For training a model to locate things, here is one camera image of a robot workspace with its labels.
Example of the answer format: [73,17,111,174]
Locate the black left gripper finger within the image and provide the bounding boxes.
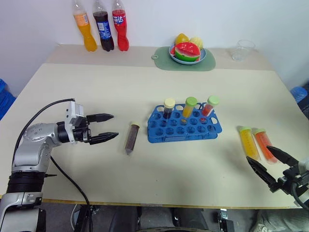
[89,131,120,146]
[86,113,114,123]

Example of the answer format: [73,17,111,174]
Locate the green silicone mat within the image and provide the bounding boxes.
[151,45,216,72]

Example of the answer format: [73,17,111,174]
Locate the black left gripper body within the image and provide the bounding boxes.
[72,115,92,145]

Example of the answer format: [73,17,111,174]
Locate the red soda bottle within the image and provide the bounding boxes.
[112,0,130,53]

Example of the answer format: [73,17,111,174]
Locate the dark cola bottle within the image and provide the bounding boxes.
[92,0,115,52]

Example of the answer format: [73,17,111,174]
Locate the blue water jug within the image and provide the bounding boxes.
[289,84,309,105]

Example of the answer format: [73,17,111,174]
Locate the dark purple tube, cream cap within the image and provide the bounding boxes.
[163,98,176,119]
[124,120,141,158]

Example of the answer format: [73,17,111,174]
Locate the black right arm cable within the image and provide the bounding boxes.
[290,181,309,209]

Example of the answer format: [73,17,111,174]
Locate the dark rounded shape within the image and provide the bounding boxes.
[113,206,210,232]

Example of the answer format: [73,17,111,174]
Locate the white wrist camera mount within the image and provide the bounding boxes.
[64,101,85,145]
[297,156,309,174]

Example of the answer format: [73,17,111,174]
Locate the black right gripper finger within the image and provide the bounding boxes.
[266,145,299,168]
[246,156,279,192]

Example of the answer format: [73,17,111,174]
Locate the toy watermelon slice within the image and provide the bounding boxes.
[170,42,201,62]

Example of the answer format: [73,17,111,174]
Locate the orange soda bottle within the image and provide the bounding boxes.
[72,0,98,52]

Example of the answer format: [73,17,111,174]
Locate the clear plastic cup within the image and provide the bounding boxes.
[231,39,256,62]

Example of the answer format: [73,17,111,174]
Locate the yellow toy pepper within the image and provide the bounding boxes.
[174,33,190,46]

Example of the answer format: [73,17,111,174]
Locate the yellow tube, green cap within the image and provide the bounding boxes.
[182,96,198,124]
[239,126,263,162]

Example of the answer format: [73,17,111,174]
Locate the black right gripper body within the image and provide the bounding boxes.
[269,168,309,195]

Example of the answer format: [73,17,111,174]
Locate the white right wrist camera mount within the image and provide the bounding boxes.
[297,156,309,174]

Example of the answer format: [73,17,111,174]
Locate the light blue plate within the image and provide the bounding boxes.
[168,43,207,65]

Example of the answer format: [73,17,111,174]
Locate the red tube, green cap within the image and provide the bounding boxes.
[201,95,220,119]

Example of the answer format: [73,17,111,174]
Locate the blue plastic test tube rack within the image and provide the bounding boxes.
[147,102,223,144]

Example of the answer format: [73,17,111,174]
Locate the orange tube, orange cap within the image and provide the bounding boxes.
[252,128,279,165]

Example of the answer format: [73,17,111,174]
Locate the black table clamp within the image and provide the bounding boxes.
[216,209,235,232]

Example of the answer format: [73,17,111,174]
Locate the pale yellow toy fruit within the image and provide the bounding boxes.
[188,36,205,50]

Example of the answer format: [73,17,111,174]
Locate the blue plastic crate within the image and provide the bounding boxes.
[0,78,17,121]

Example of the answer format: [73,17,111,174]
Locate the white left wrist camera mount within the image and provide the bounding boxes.
[64,101,85,145]

